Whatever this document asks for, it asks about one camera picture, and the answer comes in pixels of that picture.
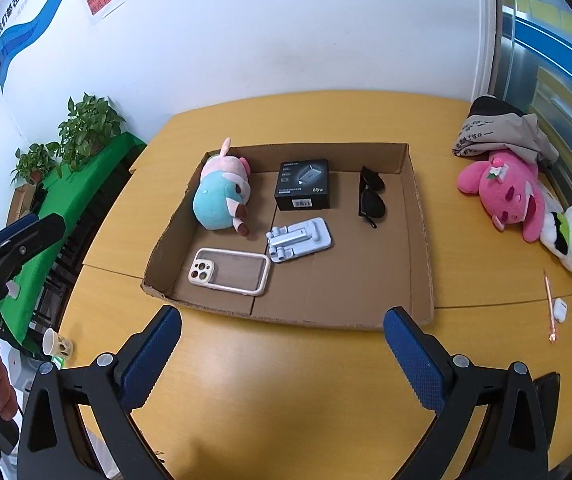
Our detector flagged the white folding phone stand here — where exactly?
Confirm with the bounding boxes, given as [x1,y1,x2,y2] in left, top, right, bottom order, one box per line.
[266,217,333,263]

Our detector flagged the white earbuds case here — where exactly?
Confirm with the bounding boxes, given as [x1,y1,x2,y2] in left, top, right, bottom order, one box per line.
[552,298,568,323]

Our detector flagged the pink rabbit plush toy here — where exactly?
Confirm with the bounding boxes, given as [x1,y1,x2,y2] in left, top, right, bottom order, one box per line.
[456,150,546,243]

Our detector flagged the clear phone case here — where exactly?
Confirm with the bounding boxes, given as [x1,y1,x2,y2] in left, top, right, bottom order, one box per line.
[187,248,272,297]

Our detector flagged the black charger box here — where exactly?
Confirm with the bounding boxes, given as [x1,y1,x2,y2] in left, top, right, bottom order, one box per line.
[274,159,330,211]

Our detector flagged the beige printed cloth bag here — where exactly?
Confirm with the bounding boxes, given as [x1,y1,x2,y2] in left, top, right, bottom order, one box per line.
[452,96,559,164]

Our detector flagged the pink pen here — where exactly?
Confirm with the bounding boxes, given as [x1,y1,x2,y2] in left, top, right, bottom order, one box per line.
[543,271,558,344]

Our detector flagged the green potted plant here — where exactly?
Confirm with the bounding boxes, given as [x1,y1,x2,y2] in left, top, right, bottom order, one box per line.
[57,93,126,171]

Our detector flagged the paper cup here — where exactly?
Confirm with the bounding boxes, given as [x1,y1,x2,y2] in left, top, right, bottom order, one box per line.
[42,328,74,360]

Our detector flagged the black sunglasses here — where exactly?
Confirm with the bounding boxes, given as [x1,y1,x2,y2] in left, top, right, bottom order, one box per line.
[359,166,387,229]

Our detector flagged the brown cardboard tray box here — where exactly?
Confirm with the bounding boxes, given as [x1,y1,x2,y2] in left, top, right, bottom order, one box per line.
[142,143,434,330]

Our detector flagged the green cloth covered bench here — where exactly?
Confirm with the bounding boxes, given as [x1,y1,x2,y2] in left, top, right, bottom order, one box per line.
[0,133,146,359]

